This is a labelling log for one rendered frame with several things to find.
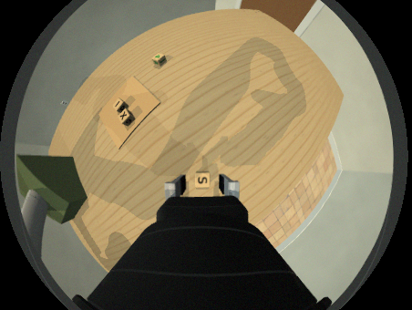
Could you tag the tan flat mat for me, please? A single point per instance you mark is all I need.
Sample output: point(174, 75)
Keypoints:
point(141, 102)

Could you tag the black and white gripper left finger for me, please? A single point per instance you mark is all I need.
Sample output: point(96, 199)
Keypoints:
point(175, 188)

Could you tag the tan letter block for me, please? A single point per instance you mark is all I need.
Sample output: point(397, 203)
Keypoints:
point(120, 105)
point(159, 59)
point(202, 179)
point(126, 117)

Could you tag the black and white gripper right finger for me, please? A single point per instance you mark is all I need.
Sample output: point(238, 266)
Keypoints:
point(228, 186)

